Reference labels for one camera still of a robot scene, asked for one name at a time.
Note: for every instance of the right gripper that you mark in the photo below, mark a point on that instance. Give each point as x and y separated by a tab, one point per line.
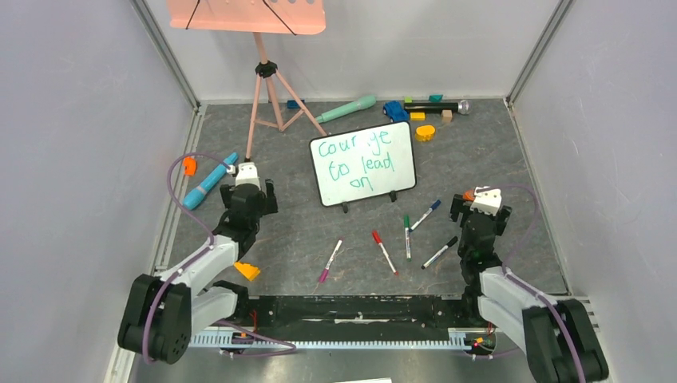
457	206

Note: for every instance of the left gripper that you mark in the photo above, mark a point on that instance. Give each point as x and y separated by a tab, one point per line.
267	204

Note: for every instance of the green marker without cap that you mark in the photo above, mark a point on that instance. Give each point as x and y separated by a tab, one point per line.
406	225

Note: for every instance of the white whiteboard black frame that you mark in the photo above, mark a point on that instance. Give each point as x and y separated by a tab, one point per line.
363	163

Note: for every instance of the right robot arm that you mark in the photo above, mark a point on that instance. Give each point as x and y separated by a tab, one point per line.
556	336

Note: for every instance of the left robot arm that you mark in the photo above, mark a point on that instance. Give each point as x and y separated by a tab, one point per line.
164	311

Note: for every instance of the metal whiteboard stand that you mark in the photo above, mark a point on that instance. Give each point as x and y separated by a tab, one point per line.
390	197

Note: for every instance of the blue cap marker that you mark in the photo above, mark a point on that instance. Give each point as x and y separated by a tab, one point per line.
425	215

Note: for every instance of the orange block left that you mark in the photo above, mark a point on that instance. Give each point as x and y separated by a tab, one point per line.
189	166

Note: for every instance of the black cap marker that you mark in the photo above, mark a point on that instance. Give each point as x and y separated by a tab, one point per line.
439	253

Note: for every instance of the orange stepped wedge block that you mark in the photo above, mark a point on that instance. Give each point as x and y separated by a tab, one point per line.
249	271

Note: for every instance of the yellow round block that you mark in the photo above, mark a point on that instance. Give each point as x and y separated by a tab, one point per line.
425	133

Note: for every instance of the pink music stand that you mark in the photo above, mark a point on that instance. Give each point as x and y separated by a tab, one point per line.
258	17

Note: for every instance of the tan wooden cube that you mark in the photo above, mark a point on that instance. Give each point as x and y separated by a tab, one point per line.
446	116

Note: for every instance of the black microphone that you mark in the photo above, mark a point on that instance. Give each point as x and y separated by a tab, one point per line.
462	107

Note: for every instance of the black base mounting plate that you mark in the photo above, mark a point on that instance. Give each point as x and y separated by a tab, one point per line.
356	318

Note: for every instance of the purple cap marker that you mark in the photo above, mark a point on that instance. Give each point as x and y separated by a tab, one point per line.
327	267

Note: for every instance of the red cap marker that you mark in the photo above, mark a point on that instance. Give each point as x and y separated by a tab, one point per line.
383	249

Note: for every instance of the yellow rectangular block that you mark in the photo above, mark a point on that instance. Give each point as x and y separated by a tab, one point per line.
417	116

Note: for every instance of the blue toy piece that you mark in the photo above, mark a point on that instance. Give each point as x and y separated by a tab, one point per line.
395	112

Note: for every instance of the teal bottle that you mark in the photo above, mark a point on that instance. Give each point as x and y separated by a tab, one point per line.
346	109

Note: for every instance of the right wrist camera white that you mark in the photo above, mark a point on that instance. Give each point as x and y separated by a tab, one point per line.
487	200

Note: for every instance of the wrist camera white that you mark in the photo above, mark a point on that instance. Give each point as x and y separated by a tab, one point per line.
487	200
245	173

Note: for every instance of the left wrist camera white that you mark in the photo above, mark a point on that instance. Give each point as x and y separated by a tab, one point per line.
245	173

